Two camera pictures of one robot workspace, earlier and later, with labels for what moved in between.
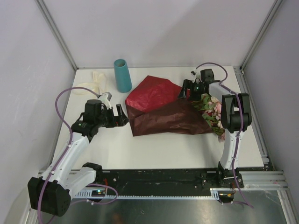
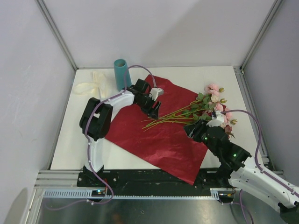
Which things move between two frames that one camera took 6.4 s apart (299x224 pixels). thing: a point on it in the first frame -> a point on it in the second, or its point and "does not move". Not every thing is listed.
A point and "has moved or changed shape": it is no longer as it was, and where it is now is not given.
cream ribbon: (98, 85) does not move
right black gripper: (188, 84) -> (195, 129)
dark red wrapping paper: (154, 108) has moved or changed shape
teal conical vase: (124, 81) does not move
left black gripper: (120, 120) -> (154, 113)
